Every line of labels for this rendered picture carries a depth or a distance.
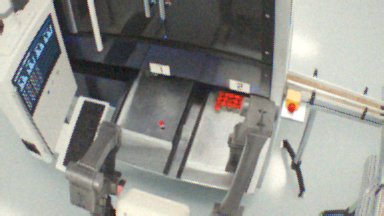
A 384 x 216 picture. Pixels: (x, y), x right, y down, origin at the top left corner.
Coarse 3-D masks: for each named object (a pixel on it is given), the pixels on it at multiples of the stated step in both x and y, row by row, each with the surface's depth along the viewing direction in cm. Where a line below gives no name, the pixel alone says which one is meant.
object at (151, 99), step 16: (144, 80) 213; (160, 80) 212; (176, 80) 212; (192, 80) 211; (128, 96) 205; (144, 96) 208; (160, 96) 207; (176, 96) 207; (128, 112) 204; (144, 112) 204; (160, 112) 203; (176, 112) 203; (128, 128) 200; (144, 128) 199; (176, 128) 195
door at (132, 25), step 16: (80, 0) 170; (96, 0) 168; (112, 0) 166; (128, 0) 164; (80, 16) 181; (96, 16) 178; (112, 16) 176; (128, 16) 174; (144, 16) 172; (160, 16) 169; (112, 32) 186; (128, 32) 183; (144, 32) 181; (160, 32) 178
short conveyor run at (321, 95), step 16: (288, 80) 198; (304, 80) 203; (320, 80) 198; (304, 96) 198; (320, 96) 197; (336, 96) 192; (352, 96) 196; (368, 96) 191; (336, 112) 198; (352, 112) 193; (368, 112) 190
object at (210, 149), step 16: (208, 96) 202; (208, 112) 202; (224, 112) 201; (208, 128) 198; (224, 128) 197; (208, 144) 194; (224, 144) 193; (192, 160) 186; (208, 160) 190; (224, 160) 189
